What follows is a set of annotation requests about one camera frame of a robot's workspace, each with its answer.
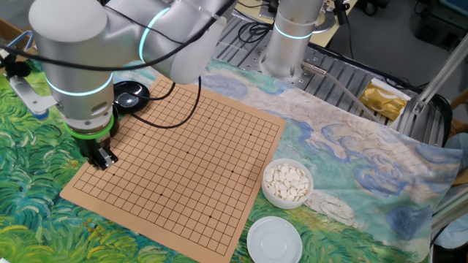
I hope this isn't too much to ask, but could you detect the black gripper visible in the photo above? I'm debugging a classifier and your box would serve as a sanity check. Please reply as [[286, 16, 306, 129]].
[[75, 132, 119, 172]]

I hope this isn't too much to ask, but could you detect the tan go board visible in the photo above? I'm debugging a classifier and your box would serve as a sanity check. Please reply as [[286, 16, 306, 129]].
[[59, 74, 287, 263]]

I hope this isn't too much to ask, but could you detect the black bowl lid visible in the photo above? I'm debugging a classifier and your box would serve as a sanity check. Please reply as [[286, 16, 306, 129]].
[[112, 80, 151, 115]]

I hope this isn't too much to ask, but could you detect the brown cardboard box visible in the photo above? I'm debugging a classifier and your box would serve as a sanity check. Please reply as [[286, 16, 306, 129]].
[[0, 18, 37, 56]]

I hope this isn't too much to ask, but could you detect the white go stones pile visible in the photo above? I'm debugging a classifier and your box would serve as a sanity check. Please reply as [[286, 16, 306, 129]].
[[263, 163, 311, 202]]

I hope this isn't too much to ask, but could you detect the white stone bowl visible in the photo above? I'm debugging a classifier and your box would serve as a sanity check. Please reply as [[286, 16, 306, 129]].
[[260, 158, 314, 210]]

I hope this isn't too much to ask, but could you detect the white bowl lid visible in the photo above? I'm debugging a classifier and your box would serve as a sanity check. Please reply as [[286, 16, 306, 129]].
[[246, 216, 303, 263]]

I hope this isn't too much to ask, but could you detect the painted landscape tablecloth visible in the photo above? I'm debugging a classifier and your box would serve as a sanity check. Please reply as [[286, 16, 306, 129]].
[[0, 7, 464, 263]]

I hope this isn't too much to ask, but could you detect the gold foil packet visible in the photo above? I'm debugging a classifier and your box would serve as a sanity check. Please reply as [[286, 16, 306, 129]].
[[358, 77, 412, 122]]

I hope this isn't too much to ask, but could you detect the light blue garment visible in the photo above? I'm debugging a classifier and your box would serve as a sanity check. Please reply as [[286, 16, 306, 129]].
[[433, 131, 468, 250]]

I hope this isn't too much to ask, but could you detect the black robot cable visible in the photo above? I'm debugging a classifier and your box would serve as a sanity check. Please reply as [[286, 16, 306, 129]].
[[0, 0, 237, 72], [116, 76, 203, 129]]

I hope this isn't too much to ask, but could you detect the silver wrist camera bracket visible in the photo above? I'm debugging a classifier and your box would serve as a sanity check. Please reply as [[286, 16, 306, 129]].
[[7, 75, 58, 121]]

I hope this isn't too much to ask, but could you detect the grey robot base hose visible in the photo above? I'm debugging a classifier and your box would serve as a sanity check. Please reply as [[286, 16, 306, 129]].
[[301, 61, 381, 123]]

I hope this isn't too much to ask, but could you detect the black cable bundle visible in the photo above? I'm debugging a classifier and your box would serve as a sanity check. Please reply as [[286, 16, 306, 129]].
[[380, 78, 454, 147]]

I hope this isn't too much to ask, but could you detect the aluminium frame post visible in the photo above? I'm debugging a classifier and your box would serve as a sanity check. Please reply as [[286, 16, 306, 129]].
[[412, 34, 468, 116], [430, 184, 468, 235]]

